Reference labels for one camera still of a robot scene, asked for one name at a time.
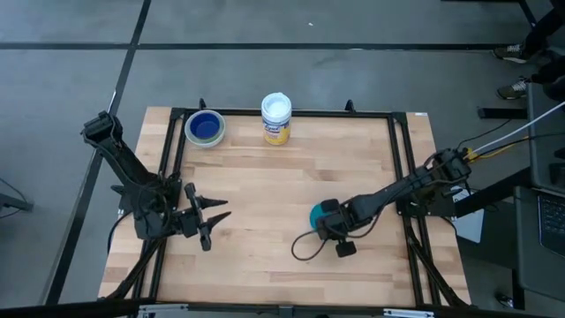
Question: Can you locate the black floor bar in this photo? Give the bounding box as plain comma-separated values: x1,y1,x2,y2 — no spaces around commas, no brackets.
477,107,529,119

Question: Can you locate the teal plastic bowl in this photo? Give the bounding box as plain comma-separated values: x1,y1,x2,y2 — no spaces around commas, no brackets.
308,202,332,233

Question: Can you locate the person's shoe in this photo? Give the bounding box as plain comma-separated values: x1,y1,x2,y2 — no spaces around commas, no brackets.
493,42,529,63
496,77,533,101

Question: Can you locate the black rail with silver brackets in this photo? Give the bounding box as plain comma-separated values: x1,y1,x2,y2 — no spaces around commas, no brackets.
0,298,565,318

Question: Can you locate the black cable under left arm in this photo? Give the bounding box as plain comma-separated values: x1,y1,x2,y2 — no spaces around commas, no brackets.
107,210,134,256

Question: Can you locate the blue plastic bowl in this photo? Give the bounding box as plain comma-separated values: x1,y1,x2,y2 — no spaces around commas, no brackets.
189,112,222,140

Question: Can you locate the grey metal cart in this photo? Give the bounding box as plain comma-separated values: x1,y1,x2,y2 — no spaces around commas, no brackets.
511,81,565,310

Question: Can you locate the thin black floor cable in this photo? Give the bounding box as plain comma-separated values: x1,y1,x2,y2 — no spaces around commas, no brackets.
456,117,513,149

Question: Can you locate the white yellow wipes canister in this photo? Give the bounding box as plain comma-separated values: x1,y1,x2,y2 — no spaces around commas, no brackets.
260,91,293,147

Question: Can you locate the black slanted support beam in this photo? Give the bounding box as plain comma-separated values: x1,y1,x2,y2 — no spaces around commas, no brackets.
454,167,531,217

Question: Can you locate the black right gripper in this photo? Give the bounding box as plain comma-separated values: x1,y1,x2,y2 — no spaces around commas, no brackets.
315,198,361,259

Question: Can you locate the white cable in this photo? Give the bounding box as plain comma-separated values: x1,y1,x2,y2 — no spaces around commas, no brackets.
471,100,565,154

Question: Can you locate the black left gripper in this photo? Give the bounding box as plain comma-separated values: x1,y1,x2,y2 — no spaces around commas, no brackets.
171,182,232,253

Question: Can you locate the black stand foot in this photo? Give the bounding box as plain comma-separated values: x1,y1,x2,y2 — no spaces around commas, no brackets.
0,176,34,220

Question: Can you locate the black aluminium table frame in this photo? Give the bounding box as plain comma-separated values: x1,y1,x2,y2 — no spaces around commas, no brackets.
105,97,471,310

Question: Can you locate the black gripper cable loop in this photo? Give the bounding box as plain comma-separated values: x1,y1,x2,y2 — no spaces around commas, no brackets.
290,229,330,262

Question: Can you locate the black laptop keyboard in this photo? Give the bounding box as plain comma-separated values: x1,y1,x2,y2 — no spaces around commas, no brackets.
537,193,565,258

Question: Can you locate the white plastic bowl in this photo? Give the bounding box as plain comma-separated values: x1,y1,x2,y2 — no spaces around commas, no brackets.
184,109,227,148

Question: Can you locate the yellow cable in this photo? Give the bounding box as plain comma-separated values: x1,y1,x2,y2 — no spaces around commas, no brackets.
465,139,531,161

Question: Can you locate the person's leg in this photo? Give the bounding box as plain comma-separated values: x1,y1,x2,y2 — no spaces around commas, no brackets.
529,57,565,101
523,0,565,57

